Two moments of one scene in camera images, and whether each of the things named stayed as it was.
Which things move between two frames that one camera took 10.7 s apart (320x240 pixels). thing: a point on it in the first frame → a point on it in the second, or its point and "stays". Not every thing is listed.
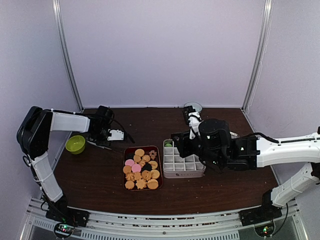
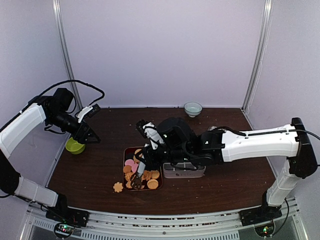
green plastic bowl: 76,144 stays
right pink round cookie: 136,167 stays
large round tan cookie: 152,184 stays
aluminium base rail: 294,225 stays
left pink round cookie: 129,162 stays
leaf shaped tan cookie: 141,183 → 118,187
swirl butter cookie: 130,176 stays
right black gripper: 182,147 → 150,162
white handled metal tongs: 103,147 → 137,181
